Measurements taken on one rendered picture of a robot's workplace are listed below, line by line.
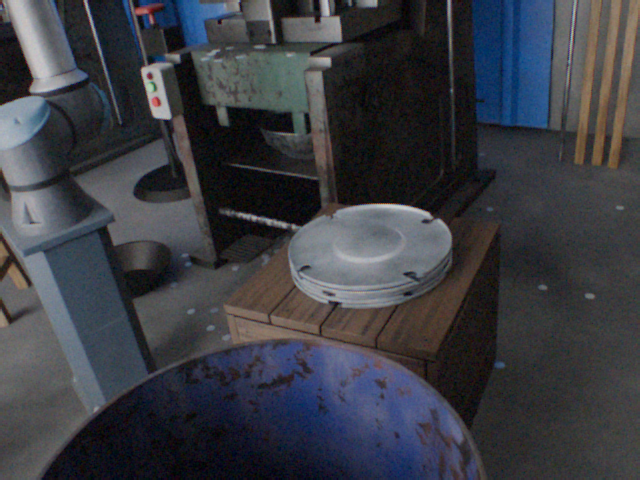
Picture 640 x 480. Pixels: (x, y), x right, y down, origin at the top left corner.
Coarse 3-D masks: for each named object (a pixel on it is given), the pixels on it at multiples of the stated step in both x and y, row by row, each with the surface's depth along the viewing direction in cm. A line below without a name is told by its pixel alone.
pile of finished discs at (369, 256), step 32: (320, 224) 113; (352, 224) 111; (384, 224) 110; (416, 224) 108; (320, 256) 102; (352, 256) 100; (384, 256) 99; (416, 256) 98; (448, 256) 98; (320, 288) 95; (352, 288) 92; (384, 288) 92; (416, 288) 94
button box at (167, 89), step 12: (144, 72) 149; (156, 72) 146; (168, 72) 148; (156, 84) 148; (168, 84) 148; (168, 96) 149; (180, 96) 152; (156, 108) 153; (168, 108) 150; (180, 108) 153
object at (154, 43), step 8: (152, 24) 155; (144, 32) 155; (152, 32) 153; (160, 32) 152; (168, 32) 153; (176, 32) 155; (144, 40) 157; (152, 40) 155; (160, 40) 153; (168, 40) 153; (176, 40) 155; (144, 48) 158; (152, 48) 156; (160, 48) 154; (168, 48) 154; (176, 48) 156
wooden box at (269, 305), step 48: (480, 240) 107; (240, 288) 103; (288, 288) 101; (480, 288) 103; (240, 336) 102; (288, 336) 96; (336, 336) 90; (384, 336) 87; (432, 336) 85; (480, 336) 109; (432, 384) 86; (480, 384) 116
